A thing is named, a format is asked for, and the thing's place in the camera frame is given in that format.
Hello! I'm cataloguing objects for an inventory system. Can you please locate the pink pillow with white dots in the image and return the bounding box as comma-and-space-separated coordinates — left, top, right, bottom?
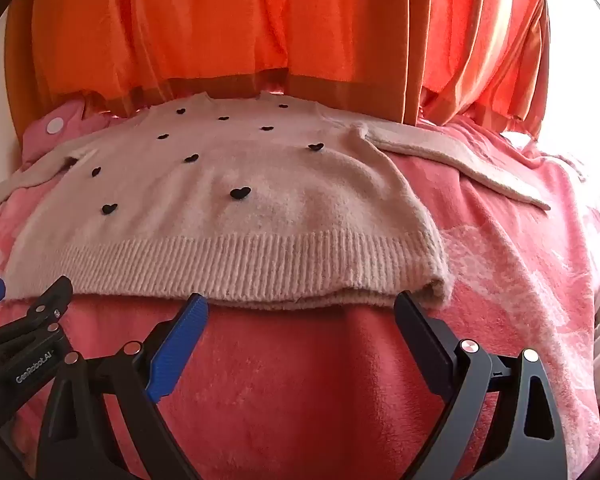
22, 100, 126, 167

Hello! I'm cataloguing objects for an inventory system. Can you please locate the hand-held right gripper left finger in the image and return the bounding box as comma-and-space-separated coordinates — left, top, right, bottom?
36, 293, 210, 480

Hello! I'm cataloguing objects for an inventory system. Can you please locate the striped orange pleated curtain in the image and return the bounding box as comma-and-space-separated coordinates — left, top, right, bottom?
420, 0, 568, 137

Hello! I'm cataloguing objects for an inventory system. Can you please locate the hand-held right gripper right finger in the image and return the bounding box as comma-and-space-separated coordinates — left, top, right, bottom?
393, 291, 568, 480

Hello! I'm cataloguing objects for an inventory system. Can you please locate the pink fleece blanket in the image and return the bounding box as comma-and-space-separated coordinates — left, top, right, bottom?
0, 110, 600, 480

